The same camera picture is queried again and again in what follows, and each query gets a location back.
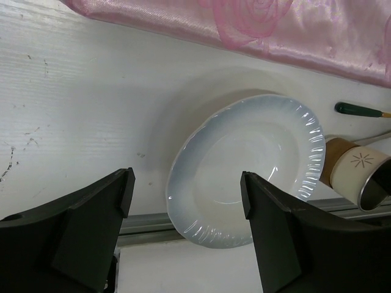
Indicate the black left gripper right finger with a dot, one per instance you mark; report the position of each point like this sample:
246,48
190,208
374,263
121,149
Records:
301,248

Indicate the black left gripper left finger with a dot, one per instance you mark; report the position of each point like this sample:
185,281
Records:
66,245

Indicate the metal cup with paper sleeve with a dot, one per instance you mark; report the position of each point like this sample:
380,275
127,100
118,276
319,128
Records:
359,174

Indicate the white ribbed plate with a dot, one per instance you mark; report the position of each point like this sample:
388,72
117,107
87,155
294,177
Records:
274,136

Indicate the green handled gold fork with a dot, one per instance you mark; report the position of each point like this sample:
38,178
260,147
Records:
352,109

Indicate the pink rose satin placemat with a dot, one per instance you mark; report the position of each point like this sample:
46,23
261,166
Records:
350,39

